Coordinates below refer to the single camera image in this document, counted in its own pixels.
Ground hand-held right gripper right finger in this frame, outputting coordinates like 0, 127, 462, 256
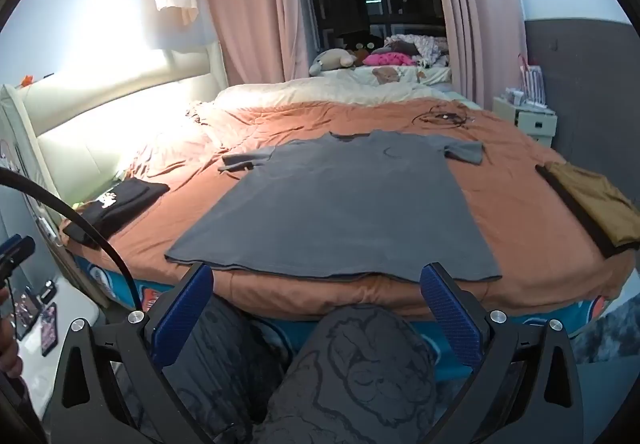
419, 262, 591, 444

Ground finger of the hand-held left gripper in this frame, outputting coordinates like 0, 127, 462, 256
0, 234, 37, 277

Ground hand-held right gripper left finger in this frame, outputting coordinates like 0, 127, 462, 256
50, 262, 216, 444

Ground grey t-shirt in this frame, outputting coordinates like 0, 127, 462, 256
165, 130, 503, 284

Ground person's left hand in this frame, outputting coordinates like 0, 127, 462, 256
0, 286, 23, 377

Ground dark phone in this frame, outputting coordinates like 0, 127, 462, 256
40, 303, 60, 357

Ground white side table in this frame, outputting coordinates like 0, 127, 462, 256
0, 274, 101, 425

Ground patterned grey pants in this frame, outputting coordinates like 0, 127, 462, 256
165, 296, 441, 444

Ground orange blanket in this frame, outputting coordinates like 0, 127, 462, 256
62, 96, 636, 320

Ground black folded garment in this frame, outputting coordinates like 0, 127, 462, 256
62, 180, 171, 250

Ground cream padded headboard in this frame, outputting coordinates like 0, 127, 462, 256
0, 41, 226, 225

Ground grey patterned rug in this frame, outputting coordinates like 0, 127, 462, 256
570, 296, 636, 365

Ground olive folded garment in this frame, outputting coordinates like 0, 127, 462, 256
535, 161, 640, 259

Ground white nightstand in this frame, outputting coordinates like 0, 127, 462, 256
492, 96, 558, 147

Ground pink white bag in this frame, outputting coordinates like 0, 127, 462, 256
517, 53, 548, 105

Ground cream duvet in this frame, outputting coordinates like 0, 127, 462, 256
215, 65, 481, 112

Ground pink garment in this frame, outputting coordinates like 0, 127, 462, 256
362, 51, 418, 67

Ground beige plush toy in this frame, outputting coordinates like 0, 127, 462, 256
308, 48, 358, 76

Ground black cable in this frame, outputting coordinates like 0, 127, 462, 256
0, 168, 138, 312

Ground thin black cables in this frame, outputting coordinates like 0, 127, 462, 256
410, 106, 476, 130

